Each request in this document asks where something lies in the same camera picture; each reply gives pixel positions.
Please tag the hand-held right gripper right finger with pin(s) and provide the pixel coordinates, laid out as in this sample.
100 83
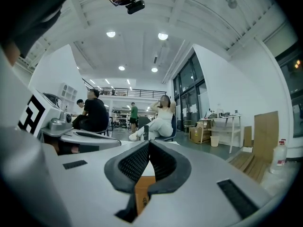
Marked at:
201 197

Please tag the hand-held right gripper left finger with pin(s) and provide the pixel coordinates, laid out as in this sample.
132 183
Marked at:
90 185

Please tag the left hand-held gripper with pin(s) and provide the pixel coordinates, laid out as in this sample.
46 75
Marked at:
30 115

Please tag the person's left forearm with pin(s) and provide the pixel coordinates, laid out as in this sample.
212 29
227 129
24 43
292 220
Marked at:
13 53

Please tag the wooden sink cabinet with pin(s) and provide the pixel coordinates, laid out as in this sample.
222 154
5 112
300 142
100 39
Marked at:
142 185

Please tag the glass entrance door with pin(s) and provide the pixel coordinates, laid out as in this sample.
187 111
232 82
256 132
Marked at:
189 98

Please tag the wooden slat platform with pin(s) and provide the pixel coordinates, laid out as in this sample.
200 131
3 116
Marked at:
248 164

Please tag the white mesh waste basket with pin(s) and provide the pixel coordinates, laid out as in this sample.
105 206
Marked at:
214 141

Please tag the cardboard box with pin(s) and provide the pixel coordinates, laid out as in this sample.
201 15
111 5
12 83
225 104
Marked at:
198 135

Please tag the white table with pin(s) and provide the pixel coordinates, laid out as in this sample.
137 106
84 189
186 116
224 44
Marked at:
233 133

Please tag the round ceiling light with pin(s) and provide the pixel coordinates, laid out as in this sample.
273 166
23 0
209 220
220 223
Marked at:
163 36
154 69
121 68
110 34

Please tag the blue chair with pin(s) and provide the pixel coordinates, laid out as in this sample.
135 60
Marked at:
174 126

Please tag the small cardboard sheet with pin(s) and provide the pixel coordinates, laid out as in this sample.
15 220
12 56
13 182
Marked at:
247 136

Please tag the large cardboard sheet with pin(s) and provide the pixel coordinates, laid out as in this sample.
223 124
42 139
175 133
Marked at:
266 136

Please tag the person's black shirt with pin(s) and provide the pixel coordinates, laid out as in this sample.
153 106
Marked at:
30 13

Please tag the black framed window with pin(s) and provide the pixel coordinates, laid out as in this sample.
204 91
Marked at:
296 91

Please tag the white wall shelf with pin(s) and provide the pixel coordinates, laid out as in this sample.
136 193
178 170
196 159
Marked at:
64 86

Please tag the black head camera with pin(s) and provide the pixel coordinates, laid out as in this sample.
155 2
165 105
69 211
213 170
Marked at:
135 7

